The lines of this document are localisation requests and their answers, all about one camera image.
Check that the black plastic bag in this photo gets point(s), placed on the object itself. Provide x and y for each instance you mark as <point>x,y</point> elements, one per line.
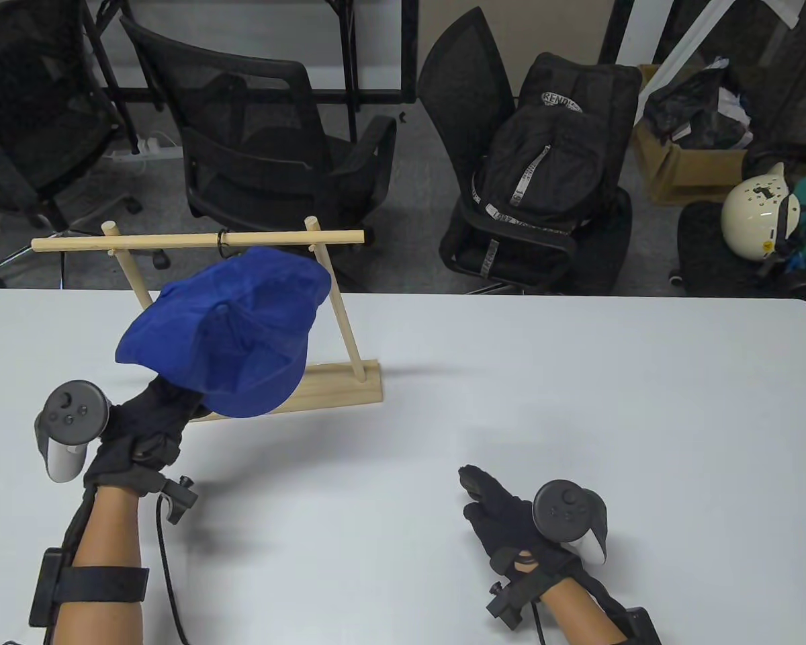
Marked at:
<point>692,107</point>

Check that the person's right forearm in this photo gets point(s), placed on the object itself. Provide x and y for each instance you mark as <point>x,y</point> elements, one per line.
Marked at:
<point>577,615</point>

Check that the white helmet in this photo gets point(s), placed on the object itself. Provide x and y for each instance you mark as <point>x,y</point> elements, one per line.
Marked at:
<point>745,215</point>

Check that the cardboard box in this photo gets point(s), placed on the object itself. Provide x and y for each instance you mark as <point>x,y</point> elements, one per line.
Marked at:
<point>685,175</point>

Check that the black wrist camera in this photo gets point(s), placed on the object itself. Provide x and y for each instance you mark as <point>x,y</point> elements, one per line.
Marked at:
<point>510,601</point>
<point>178,497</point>

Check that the person's right hand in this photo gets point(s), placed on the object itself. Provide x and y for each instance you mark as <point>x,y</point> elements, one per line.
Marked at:
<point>504,517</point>

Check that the white flat strip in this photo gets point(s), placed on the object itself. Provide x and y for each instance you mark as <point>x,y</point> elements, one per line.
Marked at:
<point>678,54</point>

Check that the black chair seat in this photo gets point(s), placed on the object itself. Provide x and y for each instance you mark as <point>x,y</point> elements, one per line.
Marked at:
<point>705,262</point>

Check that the person's left forearm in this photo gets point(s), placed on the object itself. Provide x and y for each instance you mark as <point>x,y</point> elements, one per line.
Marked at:
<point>101,531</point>

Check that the person's left hand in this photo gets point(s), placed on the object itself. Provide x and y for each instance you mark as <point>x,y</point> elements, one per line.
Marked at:
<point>141,423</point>

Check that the black backpack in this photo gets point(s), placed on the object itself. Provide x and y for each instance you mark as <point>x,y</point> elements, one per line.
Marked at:
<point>551,154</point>

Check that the white power strip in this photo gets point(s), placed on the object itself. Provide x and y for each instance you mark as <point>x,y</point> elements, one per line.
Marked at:
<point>154,149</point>

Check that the black s-hook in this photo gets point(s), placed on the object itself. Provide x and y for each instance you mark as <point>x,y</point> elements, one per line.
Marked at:
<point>220,243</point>

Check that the grey handheld controller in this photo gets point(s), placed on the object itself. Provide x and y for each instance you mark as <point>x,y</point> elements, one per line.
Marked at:
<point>564,510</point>
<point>70,410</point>

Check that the blue baseball cap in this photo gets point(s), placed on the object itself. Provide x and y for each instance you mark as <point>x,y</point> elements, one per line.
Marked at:
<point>242,336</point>

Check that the black metal table frame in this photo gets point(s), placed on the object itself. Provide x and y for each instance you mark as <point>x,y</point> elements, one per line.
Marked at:
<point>349,54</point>

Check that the wooden hanging rack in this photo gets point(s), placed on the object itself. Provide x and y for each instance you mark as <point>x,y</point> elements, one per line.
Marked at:
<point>336,390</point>

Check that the black mesh office chair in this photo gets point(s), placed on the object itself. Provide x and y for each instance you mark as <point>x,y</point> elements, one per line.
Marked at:
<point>33,101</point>
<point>242,154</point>
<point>457,87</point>

